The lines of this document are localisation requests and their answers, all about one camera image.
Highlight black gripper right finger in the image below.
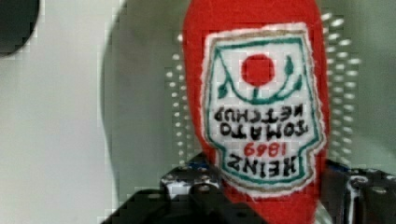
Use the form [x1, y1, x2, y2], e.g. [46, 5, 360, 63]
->
[320, 160, 396, 224]

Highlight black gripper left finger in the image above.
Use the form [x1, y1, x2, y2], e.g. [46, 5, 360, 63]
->
[160, 153, 222, 200]

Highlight red plush ketchup bottle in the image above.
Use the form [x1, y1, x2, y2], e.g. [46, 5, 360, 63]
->
[182, 0, 329, 224]

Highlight black cylinder object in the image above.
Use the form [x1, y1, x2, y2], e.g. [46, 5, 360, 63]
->
[0, 0, 40, 57]

